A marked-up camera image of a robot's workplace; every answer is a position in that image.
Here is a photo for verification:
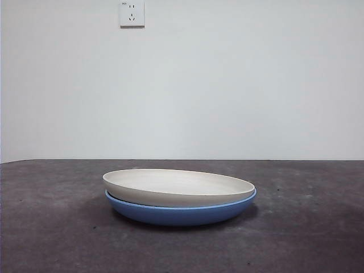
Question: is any white round plate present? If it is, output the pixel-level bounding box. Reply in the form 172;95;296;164
102;168;255;208

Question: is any blue round plate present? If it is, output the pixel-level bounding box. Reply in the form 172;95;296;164
104;188;258;227

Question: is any white wall socket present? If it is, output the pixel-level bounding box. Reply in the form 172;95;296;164
119;0;145;28

